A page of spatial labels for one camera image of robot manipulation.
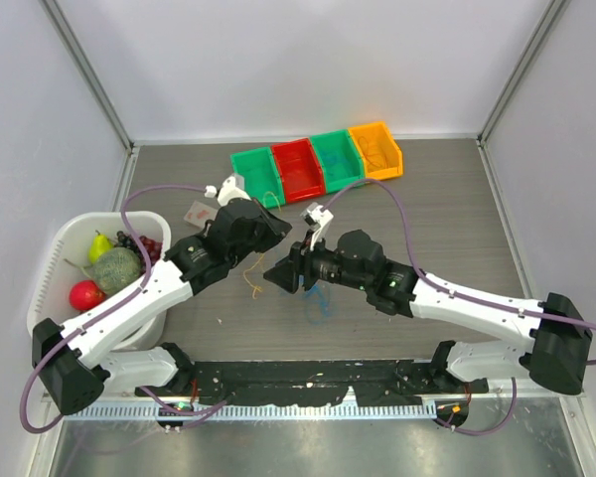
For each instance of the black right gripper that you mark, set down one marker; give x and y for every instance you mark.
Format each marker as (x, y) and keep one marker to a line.
(285, 274)

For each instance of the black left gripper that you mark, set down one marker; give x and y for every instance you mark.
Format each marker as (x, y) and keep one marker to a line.
(276, 230)

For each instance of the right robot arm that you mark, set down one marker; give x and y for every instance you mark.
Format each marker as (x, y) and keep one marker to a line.
(545, 341)

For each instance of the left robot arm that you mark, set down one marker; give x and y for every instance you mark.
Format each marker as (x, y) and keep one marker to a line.
(75, 360)

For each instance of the left green bin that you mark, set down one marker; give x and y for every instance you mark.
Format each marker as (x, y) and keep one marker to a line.
(262, 180)

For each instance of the green bin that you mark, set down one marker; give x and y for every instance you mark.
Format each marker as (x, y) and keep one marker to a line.
(340, 160)
(262, 180)

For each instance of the red bin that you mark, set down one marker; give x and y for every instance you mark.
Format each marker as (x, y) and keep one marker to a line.
(299, 169)

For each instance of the small card box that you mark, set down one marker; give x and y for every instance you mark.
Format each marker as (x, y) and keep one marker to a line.
(199, 214)

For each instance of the right green bin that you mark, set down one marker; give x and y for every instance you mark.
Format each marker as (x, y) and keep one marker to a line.
(340, 160)

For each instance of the orange bin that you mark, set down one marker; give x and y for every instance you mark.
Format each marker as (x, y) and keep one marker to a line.
(382, 157)

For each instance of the dark grape bunch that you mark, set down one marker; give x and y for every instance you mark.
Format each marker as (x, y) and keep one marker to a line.
(152, 247)

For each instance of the green melon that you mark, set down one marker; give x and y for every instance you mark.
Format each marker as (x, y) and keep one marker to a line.
(115, 269)

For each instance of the green pear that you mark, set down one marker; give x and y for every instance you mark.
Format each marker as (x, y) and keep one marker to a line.
(100, 244)

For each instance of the red apple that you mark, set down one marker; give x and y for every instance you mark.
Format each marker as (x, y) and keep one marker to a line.
(85, 295)

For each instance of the white plastic basket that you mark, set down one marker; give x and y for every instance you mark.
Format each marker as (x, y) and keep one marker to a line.
(72, 242)

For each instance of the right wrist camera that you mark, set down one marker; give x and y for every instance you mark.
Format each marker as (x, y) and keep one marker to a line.
(318, 221)

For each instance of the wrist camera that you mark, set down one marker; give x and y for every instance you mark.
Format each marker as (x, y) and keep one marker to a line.
(231, 188)
(318, 221)

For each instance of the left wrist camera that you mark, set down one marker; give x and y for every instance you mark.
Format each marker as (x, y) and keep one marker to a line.
(231, 188)

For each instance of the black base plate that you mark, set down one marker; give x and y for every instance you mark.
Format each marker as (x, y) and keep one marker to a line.
(316, 383)

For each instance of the white cable duct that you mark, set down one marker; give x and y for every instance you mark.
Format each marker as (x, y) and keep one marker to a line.
(347, 409)

